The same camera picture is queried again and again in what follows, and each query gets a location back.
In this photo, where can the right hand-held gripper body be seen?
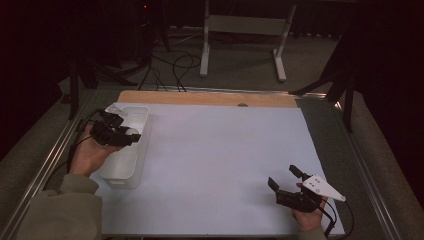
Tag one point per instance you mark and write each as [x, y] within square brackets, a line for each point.
[310, 196]

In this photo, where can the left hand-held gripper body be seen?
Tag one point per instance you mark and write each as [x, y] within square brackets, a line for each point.
[106, 133]

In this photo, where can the white table mat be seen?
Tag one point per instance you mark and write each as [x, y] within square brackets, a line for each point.
[213, 166]

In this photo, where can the aluminium frame rail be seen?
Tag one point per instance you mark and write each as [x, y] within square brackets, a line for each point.
[370, 173]
[40, 173]

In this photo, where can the grey metal stand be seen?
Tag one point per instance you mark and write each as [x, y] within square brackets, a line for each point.
[245, 26]

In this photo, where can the person's left hand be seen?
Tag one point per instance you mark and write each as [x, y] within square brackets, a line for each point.
[87, 155]

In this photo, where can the black stand legs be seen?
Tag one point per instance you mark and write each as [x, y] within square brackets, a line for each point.
[336, 80]

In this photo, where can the person's right hand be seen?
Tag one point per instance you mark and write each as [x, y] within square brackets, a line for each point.
[310, 220]

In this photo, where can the white ball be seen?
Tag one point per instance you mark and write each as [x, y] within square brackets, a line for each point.
[132, 131]

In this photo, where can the white plastic bin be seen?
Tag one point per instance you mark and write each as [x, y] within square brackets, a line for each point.
[125, 160]

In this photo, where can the black tripod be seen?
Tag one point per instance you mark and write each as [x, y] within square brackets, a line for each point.
[90, 73]

